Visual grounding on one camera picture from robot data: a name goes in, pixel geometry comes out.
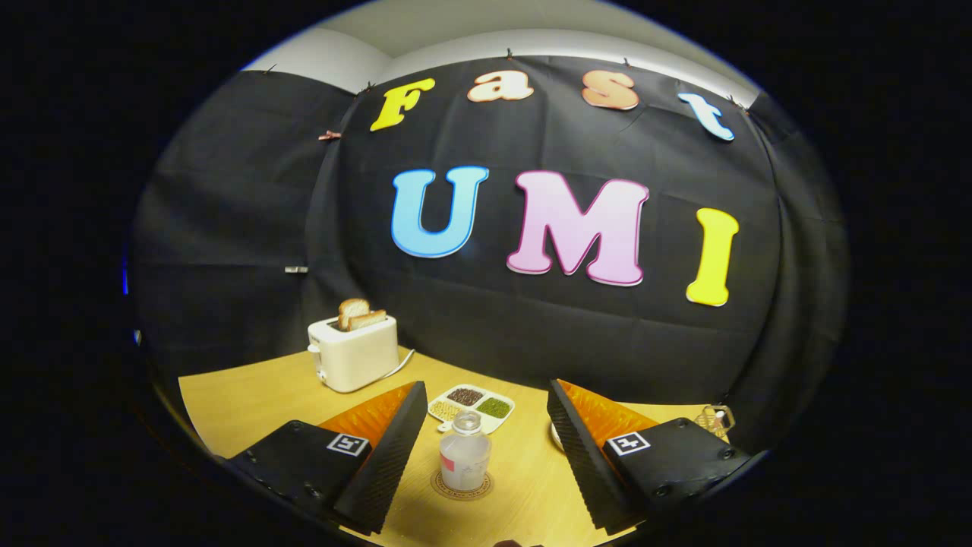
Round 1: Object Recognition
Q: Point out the cream toaster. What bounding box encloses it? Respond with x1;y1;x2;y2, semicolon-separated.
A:
307;315;400;394

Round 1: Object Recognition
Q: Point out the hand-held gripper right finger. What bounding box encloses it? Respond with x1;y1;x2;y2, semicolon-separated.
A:
545;378;753;536

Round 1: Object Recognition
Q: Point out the white toaster cable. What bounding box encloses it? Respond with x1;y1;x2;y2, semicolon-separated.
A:
380;348;416;381

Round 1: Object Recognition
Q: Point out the round wooden coaster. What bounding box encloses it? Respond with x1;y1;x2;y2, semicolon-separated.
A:
430;467;495;501

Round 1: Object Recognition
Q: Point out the black backdrop cloth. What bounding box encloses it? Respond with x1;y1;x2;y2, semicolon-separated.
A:
129;55;847;457

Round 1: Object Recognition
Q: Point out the white divided dish of grains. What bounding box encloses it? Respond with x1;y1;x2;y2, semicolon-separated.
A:
428;384;516;435

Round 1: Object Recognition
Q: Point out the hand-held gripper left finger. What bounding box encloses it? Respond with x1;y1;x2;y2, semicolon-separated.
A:
226;380;430;536

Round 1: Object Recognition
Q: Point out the small clear glass holder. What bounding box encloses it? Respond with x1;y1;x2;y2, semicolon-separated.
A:
693;404;736;438

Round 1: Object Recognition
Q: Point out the clear plastic juice bottle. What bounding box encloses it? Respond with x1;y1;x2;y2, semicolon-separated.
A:
439;410;493;492

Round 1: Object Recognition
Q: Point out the wooden table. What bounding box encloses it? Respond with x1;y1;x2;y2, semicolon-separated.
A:
177;346;730;547

